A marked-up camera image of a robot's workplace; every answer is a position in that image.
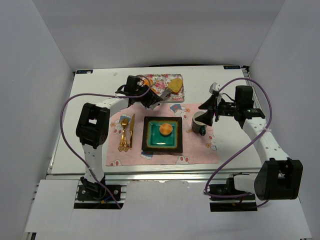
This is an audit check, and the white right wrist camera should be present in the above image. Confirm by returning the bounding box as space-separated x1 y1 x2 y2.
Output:
209 82 222 101

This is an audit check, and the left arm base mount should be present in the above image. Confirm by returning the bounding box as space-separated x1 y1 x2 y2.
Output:
73 176 127 210

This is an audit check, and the dark green mug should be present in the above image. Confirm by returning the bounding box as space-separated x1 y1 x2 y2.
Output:
191 111 207 136

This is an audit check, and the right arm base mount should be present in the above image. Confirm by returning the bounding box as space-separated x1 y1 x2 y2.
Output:
208 172 258 213

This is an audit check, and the gold fork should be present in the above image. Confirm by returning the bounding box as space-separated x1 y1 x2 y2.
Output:
118 118 129 152

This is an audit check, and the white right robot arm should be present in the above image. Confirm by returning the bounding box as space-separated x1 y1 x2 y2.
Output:
196 83 303 201

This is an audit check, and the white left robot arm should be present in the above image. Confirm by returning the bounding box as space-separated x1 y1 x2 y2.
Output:
75 75 176 194

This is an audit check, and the pink bunny placemat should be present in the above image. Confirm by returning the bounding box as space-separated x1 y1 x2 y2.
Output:
105 103 219 167

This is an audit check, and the round bun top left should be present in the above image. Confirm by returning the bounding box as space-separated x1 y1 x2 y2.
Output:
140 78 154 88

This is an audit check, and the bun with brown centre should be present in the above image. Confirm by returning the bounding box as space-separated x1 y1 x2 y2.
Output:
150 88 159 95

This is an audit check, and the floral rectangular tray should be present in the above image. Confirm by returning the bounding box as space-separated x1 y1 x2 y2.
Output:
138 73 185 103

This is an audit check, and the small round orange bun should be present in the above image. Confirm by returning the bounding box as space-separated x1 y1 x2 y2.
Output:
159 123 173 136

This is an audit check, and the gold knife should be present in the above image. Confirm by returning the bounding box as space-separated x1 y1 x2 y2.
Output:
129 114 136 150

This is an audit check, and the yellow bread slice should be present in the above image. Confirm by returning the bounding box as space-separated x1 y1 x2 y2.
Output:
167 78 183 94

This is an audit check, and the square teal black plate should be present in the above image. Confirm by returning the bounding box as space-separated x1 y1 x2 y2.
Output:
141 116 183 154

